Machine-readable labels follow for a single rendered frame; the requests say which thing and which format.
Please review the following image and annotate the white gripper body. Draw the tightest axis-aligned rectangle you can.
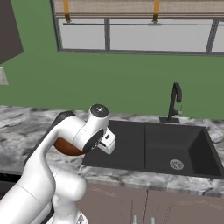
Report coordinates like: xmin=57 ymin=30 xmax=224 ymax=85
xmin=97 ymin=139 xmax=116 ymax=155

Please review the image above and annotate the black sink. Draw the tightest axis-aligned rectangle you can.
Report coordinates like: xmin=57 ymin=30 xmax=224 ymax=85
xmin=80 ymin=119 xmax=224 ymax=179

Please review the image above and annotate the brown bowl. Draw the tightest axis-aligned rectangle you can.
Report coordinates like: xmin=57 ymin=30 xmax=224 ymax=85
xmin=52 ymin=136 xmax=86 ymax=157

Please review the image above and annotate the brown cupboard door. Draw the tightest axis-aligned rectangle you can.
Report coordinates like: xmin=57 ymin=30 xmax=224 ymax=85
xmin=76 ymin=181 xmax=149 ymax=224
xmin=142 ymin=188 xmax=224 ymax=224

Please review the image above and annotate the black tap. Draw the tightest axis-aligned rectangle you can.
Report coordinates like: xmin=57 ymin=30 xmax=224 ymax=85
xmin=158 ymin=82 xmax=184 ymax=124

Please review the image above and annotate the grey framed window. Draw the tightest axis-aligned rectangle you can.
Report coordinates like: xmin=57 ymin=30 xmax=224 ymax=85
xmin=49 ymin=0 xmax=224 ymax=57

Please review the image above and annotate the beige woven window blind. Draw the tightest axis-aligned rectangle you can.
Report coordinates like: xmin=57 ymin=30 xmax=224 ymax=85
xmin=53 ymin=0 xmax=224 ymax=19

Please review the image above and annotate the white wall socket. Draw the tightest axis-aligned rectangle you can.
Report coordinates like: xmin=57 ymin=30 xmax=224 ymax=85
xmin=0 ymin=66 xmax=10 ymax=87

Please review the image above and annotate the yellow blind strap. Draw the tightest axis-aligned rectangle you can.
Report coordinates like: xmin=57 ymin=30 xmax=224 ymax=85
xmin=151 ymin=0 xmax=161 ymax=24
xmin=62 ymin=0 xmax=72 ymax=23

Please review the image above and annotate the dark wall cupboard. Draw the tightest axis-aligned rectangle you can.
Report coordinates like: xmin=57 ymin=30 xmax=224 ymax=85
xmin=0 ymin=0 xmax=25 ymax=66

